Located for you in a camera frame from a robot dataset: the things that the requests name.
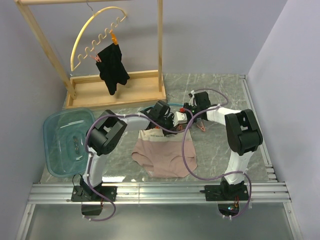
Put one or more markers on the pink clip on yellow hanger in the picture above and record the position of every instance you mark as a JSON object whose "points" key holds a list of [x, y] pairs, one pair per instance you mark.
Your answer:
{"points": [[96, 58]]}

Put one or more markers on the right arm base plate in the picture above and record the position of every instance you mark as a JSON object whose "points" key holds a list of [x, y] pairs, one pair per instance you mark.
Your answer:
{"points": [[226, 192]]}

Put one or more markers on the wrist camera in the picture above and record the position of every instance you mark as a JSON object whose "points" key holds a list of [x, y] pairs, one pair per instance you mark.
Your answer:
{"points": [[179, 118], [192, 98]]}

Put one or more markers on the orange clip on yellow hanger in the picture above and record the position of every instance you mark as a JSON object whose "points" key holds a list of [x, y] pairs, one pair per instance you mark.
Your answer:
{"points": [[113, 38]]}

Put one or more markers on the wooden hanging rack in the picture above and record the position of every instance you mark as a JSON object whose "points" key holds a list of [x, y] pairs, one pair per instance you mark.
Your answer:
{"points": [[144, 87]]}

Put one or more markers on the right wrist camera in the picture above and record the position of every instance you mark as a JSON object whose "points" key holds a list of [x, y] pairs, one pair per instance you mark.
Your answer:
{"points": [[192, 98]]}

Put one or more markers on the blue wavy hanger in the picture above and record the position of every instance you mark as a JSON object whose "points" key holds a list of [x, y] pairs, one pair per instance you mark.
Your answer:
{"points": [[168, 100]]}

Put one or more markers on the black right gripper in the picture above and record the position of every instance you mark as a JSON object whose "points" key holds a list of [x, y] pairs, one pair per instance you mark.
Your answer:
{"points": [[186, 105]]}

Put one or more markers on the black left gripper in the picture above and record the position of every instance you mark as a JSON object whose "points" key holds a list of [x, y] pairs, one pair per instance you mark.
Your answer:
{"points": [[171, 118]]}

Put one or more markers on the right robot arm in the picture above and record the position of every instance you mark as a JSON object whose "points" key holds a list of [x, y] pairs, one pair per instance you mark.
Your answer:
{"points": [[243, 134]]}

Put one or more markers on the black underwear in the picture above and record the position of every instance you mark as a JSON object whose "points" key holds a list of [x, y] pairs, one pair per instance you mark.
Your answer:
{"points": [[111, 68]]}

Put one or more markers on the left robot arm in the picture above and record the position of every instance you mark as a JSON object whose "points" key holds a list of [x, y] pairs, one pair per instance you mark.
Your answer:
{"points": [[104, 135]]}

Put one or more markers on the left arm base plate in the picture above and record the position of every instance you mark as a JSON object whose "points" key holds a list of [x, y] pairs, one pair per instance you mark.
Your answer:
{"points": [[80, 194]]}

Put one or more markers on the clear blue plastic basin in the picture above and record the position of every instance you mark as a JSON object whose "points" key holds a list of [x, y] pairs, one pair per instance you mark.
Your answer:
{"points": [[64, 136]]}

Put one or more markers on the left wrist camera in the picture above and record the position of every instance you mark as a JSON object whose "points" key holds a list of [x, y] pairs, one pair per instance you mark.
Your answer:
{"points": [[179, 118]]}

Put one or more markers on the aluminium rail frame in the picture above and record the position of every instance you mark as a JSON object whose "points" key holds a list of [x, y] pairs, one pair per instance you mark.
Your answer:
{"points": [[163, 211]]}

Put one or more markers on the pink and cream underwear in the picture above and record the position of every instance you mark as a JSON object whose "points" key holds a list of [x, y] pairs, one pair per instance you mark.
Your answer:
{"points": [[160, 155]]}

